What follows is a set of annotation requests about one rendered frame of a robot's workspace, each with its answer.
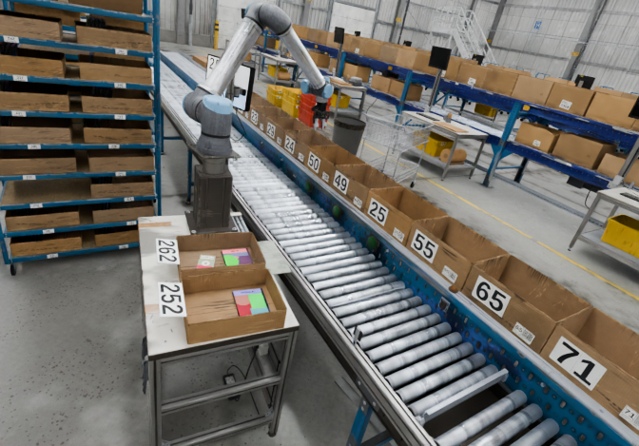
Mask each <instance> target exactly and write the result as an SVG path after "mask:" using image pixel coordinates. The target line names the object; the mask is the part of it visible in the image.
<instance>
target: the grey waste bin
mask: <svg viewBox="0 0 639 446"><path fill-rule="evenodd" d="M365 127H366V123H365V122H363V121H361V120H359V119H355V118H351V117H345V116H337V117H335V119H334V128H333V136H332V142H334V143H335V144H337V145H339V146H341V147H342V148H344V149H345V150H347V151H349V152H350V153H352V154H353V155H355V156H357V153H358V147H359V144H360V141H361V137H362V135H363V132H364V128H365Z"/></svg>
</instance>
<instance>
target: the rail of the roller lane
mask: <svg viewBox="0 0 639 446"><path fill-rule="evenodd" d="M161 106H162V107H163V108H164V110H165V111H166V113H167V114H168V116H169V117H170V118H171V120H172V121H173V122H174V119H175V120H176V122H177V124H176V123H175V122H174V124H175V125H176V127H177V128H178V129H179V130H180V131H181V132H182V134H183V135H184V137H185V138H186V140H187V141H188V143H189V144H193V145H195V144H196V143H197V140H196V139H195V137H194V136H193V135H192V133H191V132H190V131H189V130H188V128H187V127H186V126H185V125H184V123H183V122H182V121H181V119H180V118H179V117H178V115H177V114H176V113H175V112H174V110H173V109H172V108H171V107H170V105H169V104H168V103H167V101H166V100H165V99H164V97H163V96H162V95H161ZM231 203H232V204H234V206H235V207H236V208H237V210H238V211H239V212H241V214H242V217H243V218H244V220H245V221H246V223H247V224H248V225H249V227H250V228H251V230H252V231H253V232H254V234H255V235H256V236H257V238H258V239H259V241H260V242H263V241H274V243H275V245H276V246H277V248H278V249H279V250H280V252H281V254H282V256H283V258H284V260H285V261H286V263H287V265H288V266H289V268H290V270H291V271H292V272H290V273H283V274H284V276H285V277H286V278H287V279H288V280H289V282H290V283H291V284H292V286H293V287H294V289H295V290H296V291H297V293H298V294H299V295H300V297H301V299H302V300H303V301H304V303H305V304H306V306H307V307H308V308H309V310H310V311H311V312H312V314H313V315H314V317H315V318H316V319H317V321H318V322H319V324H320V325H321V327H322V328H323V329H324V331H325V332H326V333H327V335H328V336H329V338H330V339H331V340H332V342H333V343H335V345H336V346H337V348H338V349H339V351H340V352H341V354H342V355H343V356H344V358H345V359H346V360H347V362H348V363H349V365H350V366H351V367H352V369H353V370H354V371H355V373H356V374H357V376H358V377H359V379H360V380H361V381H362V383H363V384H364V386H365V387H366V388H367V390H368V391H369V393H370V394H371V395H372V397H373V398H374V399H375V401H376V402H377V404H378V405H379V407H380V408H381V409H382V411H383V412H384V414H385V415H386V416H387V417H388V418H389V419H390V421H391V422H392V424H393V425H394V426H395V428H396V429H397V431H398V432H399V434H400V435H401V436H402V438H403V439H404V441H405V442H406V443H407V445H408V446H436V444H435V443H434V442H433V440H432V439H431V438H430V436H429V435H428V434H427V433H426V431H425V430H424V429H423V428H422V426H421V425H419V423H418V422H417V421H416V419H415V417H414V416H413V415H412V413H411V412H410V411H409V409H408V408H407V407H406V406H405V404H404V403H403V402H402V401H401V399H400V398H399V397H398V395H397V394H396V393H395V391H394V390H393V389H392V388H391V386H390V385H389V384H388V382H387V381H386V380H385V379H384V377H383V376H382V375H381V374H380V372H379V371H378V370H377V368H376V367H375V366H374V364H373V363H372V362H371V361H370V360H369V359H368V358H367V357H366V355H365V354H364V353H363V351H362V350H361V349H360V348H359V346H358V345H357V344H356V347H354V346H353V345H352V342H353V338H352V337H351V336H350V335H349V333H348V332H347V331H346V330H345V328H344V327H343V326H342V324H341V323H340V322H339V320H338V319H337V318H336V317H335V315H334V314H333V313H332V311H331V310H330V309H329V308H328V306H327V305H326V304H325V303H324V301H323V300H322V299H321V297H320V296H319V295H318V293H317V292H316V291H315V290H314V288H313V287H312V286H311V284H310V283H309V282H308V281H307V279H306V278H305V277H304V276H303V275H302V273H301V272H300V271H299V269H298V268H297V267H296V266H295V265H294V264H293V262H292V261H291V260H290V258H289V257H288V256H287V255H286V253H285V252H284V251H283V250H282V248H281V247H280V246H279V244H278V243H277V242H276V240H275V239H274V238H273V237H272V235H271V234H270V233H269V232H268V230H267V229H266V228H265V226H264V225H263V224H262V223H261V221H260V220H259V219H258V217H257V216H256V215H255V213H254V212H253V211H252V210H251V208H250V207H249V206H248V205H247V203H246V202H245V201H244V199H243V198H242V197H241V195H240V194H239V193H238V192H237V190H236V189H235V188H234V186H233V185H232V196H231Z"/></svg>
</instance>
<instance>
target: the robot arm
mask: <svg viewBox="0 0 639 446"><path fill-rule="evenodd" d="M265 27H268V28H269V29H271V30H272V32H273V33H274V34H275V35H276V36H279V37H280V39H281V40H282V41H283V43H284V44H285V46H286V47H287V49H288V50H289V52H290V53H291V55H292V56H293V58H294V59H295V61H296V62H297V64H298V65H299V67H300V69H301V70H302V72H303V73H304V75H305V76H306V77H307V79H308V80H306V79H305V80H303V81H302V82H301V83H300V89H301V92H302V93H303V94H313V95H316V101H317V104H316V105H315V106H313V107H311V109H312V111H315V113H314V116H313V125H314V129H315V130H316V129H317V127H319V123H318V121H319V119H320V121H321V129H322V130H323V128H324V127H325V126H327V124H326V123H325V120H326V119H329V111H327V110H326V106H328V104H327V102H328V98H330V97H331V96H332V94H333V87H332V86H331V85H330V78H329V77H326V76H322V75H321V73H320V71H319V70H318V68H317V66H316V65H315V63H314V62H313V60H312V58H311V57H310V55H309V54H308V52H307V51H306V49H305V47H304V46H303V44H302V43H301V41H300V39H299V37H298V36H297V34H296V33H295V32H294V30H293V29H292V21H291V20H290V18H289V17H288V15H287V14H286V13H285V12H284V11H283V10H281V9H280V8H279V7H277V6H276V5H274V4H271V3H263V2H252V3H250V4H249V5H248V6H247V7H246V9H245V17H244V18H243V21H242V23H241V25H240V26H239V28H238V29H237V31H236V33H235V34H234V36H233V37H232V39H231V41H230V42H229V44H228V45H227V47H226V49H225V50H224V52H223V54H222V55H221V57H220V59H219V60H218V62H217V63H216V65H215V67H213V69H212V70H211V72H210V74H209V75H208V77H207V78H206V80H205V82H204V83H203V84H202V85H197V87H196V88H195V90H194V91H190V92H188V93H187V94H186V95H185V96H184V98H183V110H184V113H185V114H186V115H187V116H188V117H189V118H190V119H192V120H194V121H196V122H198V123H200V124H201V135H200V137H199V139H198V141H197V143H196V149H197V150H198V151H200V152H201V153H204V154H209V155H216V156H225V155H230V154H232V152H233V147H232V144H231V140H230V132H231V123H232V113H233V103H232V102H231V101H230V100H229V99H227V98H224V97H222V95H223V93H224V91H225V90H226V88H227V86H228V85H229V83H230V82H231V80H232V78H233V77H234V75H235V74H236V72H237V70H238V69H239V67H240V66H241V64H242V62H243V60H244V59H245V57H246V55H247V54H248V52H249V51H250V49H252V47H253V45H254V44H255V42H256V41H257V39H258V37H259V36H260V34H261V33H262V31H263V30H264V28H265ZM327 115H328V117H327ZM318 118H319V119H318Z"/></svg>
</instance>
